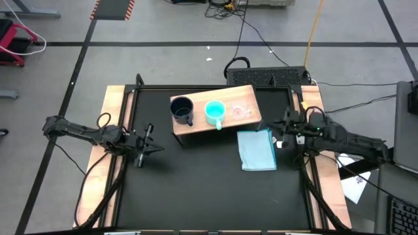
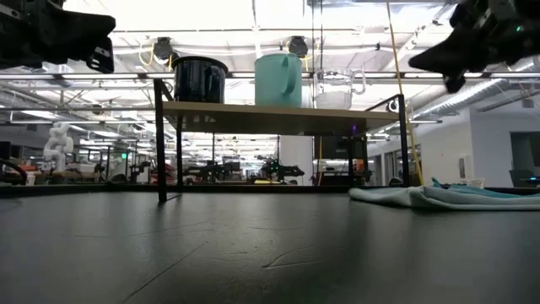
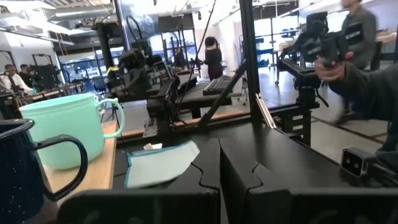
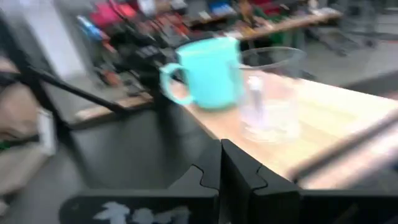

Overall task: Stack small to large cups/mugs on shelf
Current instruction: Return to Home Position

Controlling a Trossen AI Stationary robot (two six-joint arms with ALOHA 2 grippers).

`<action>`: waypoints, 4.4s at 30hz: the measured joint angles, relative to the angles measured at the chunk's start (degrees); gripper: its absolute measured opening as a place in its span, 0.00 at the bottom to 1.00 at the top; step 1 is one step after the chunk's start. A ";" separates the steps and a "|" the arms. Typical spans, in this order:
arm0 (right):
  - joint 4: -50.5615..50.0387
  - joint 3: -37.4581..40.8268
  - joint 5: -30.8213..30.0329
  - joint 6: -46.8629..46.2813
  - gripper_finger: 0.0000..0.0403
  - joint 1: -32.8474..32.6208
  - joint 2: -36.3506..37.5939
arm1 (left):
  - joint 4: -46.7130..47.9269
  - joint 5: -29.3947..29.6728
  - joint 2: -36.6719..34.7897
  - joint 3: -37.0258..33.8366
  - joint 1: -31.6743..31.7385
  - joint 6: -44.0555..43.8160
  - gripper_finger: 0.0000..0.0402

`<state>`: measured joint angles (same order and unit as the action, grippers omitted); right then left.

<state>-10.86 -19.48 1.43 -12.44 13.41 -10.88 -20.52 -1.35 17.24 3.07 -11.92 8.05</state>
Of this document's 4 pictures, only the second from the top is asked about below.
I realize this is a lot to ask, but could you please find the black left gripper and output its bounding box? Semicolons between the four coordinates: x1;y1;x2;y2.
0;0;117;75

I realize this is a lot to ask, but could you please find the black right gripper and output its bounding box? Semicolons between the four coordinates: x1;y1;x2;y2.
408;0;540;94

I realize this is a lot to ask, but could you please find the dark blue speckled enamel mug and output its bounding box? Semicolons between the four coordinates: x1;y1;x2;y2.
171;55;230;104

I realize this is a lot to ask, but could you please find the clear plastic cup with handle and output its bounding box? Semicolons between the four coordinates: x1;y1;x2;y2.
313;67;367;111

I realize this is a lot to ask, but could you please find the teal plastic mug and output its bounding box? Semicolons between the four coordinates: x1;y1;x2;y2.
253;52;304;108

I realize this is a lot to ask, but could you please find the wooden shelf with black legs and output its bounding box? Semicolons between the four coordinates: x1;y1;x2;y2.
153;78;411;203

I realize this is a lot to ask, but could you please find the thin yellow pole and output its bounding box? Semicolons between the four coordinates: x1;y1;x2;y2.
386;0;424;186

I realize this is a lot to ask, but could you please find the black ceiling device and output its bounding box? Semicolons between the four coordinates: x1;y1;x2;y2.
287;35;310;59
152;36;181;64

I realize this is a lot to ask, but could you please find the teal cloth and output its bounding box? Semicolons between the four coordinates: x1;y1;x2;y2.
429;176;527;198

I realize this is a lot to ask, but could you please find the light blue cloth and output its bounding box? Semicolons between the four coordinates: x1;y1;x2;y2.
348;184;540;211

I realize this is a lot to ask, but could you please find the silver ventilation duct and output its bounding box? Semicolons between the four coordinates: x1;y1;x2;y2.
411;61;540;122

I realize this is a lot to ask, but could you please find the black looped cable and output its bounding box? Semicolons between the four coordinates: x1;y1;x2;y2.
0;158;30;186

